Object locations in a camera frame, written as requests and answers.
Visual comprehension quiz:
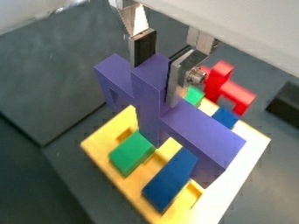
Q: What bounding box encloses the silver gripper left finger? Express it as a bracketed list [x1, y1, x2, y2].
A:
[108, 0, 156, 67]

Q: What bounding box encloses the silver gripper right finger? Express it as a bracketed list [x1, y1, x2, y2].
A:
[165, 27, 219, 107]

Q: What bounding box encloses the purple cross-shaped block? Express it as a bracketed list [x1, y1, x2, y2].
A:
[94, 53, 245, 187]

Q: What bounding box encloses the yellow slotted board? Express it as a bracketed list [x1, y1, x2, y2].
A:
[80, 108, 269, 224]

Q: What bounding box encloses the red cross-shaped block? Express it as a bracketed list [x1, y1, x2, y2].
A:
[200, 60, 256, 116]

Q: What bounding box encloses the black block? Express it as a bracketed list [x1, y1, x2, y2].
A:
[265, 81, 299, 129]

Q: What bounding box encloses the blue long bar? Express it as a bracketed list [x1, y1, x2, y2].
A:
[141, 101, 245, 214]

